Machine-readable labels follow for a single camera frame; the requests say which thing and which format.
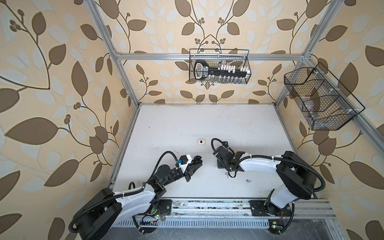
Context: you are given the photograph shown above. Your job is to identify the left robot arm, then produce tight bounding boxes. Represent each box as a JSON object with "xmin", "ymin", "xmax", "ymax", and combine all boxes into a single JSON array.
[{"xmin": 68, "ymin": 151, "xmax": 203, "ymax": 240}]

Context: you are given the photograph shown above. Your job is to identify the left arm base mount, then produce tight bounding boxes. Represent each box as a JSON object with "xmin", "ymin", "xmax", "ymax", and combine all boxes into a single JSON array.
[{"xmin": 133, "ymin": 199, "xmax": 173, "ymax": 235}]

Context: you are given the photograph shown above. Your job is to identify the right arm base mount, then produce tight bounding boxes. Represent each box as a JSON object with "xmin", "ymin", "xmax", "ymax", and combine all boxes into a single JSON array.
[{"xmin": 250, "ymin": 200, "xmax": 295, "ymax": 235}]

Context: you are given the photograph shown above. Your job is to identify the black tool with white parts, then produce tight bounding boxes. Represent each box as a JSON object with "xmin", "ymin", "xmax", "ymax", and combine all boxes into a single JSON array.
[{"xmin": 193, "ymin": 60, "xmax": 251, "ymax": 80}]

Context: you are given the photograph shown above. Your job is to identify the black wire basket right wall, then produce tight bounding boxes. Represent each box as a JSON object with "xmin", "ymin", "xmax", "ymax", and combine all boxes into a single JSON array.
[{"xmin": 284, "ymin": 62, "xmax": 366, "ymax": 131}]

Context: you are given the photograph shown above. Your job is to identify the black wire basket wall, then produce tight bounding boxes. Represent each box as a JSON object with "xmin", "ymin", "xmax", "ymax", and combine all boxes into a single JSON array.
[
  {"xmin": 284, "ymin": 62, "xmax": 366, "ymax": 131},
  {"xmin": 189, "ymin": 48, "xmax": 252, "ymax": 85}
]

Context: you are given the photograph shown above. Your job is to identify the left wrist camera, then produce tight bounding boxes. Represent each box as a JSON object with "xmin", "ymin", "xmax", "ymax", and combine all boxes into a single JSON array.
[{"xmin": 176, "ymin": 155, "xmax": 193, "ymax": 174}]

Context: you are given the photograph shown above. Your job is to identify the cream earbud charging case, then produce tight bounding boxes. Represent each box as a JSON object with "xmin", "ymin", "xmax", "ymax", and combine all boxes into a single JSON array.
[{"xmin": 197, "ymin": 139, "xmax": 206, "ymax": 145}]

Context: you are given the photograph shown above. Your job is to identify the black wire basket back wall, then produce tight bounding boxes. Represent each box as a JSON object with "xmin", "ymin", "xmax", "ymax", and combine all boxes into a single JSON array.
[{"xmin": 189, "ymin": 48, "xmax": 252, "ymax": 85}]

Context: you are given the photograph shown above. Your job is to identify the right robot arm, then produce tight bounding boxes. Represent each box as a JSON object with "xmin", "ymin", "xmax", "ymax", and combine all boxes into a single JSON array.
[{"xmin": 211, "ymin": 138, "xmax": 326, "ymax": 216}]

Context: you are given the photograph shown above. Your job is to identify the black round charging case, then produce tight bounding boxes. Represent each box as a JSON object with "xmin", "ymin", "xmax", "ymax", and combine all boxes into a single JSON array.
[{"xmin": 193, "ymin": 156, "xmax": 203, "ymax": 164}]

